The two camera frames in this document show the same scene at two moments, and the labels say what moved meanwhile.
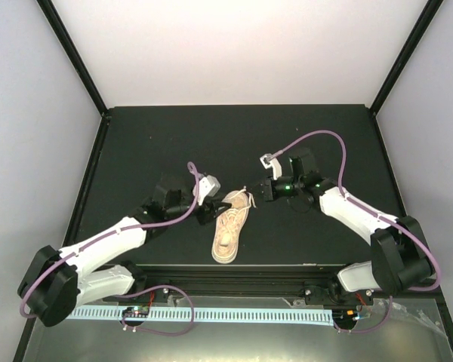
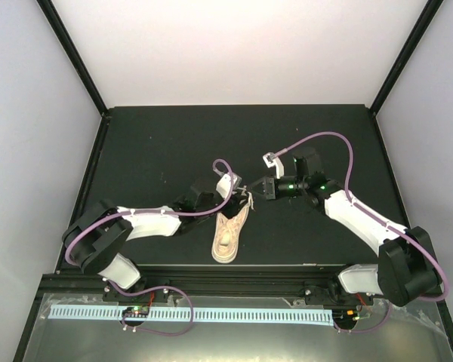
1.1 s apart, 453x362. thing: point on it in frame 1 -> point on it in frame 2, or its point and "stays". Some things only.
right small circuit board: (347, 316) stays
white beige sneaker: (229, 225) stays
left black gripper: (208, 213) -> (233, 207)
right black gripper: (269, 191) stays
